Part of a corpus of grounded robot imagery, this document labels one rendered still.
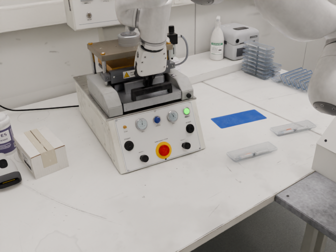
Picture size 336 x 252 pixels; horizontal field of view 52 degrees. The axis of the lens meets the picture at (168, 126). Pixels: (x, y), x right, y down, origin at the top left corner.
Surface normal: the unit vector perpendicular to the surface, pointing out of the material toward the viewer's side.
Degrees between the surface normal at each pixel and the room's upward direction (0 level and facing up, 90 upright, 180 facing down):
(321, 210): 0
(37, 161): 88
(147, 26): 104
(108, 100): 40
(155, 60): 110
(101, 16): 90
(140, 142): 65
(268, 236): 0
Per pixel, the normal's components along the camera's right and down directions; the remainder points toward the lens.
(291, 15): -0.06, 0.73
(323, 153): -0.84, 0.28
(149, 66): 0.43, 0.69
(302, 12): 0.16, 0.56
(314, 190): -0.03, -0.88
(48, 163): 0.62, 0.37
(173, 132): 0.40, 0.01
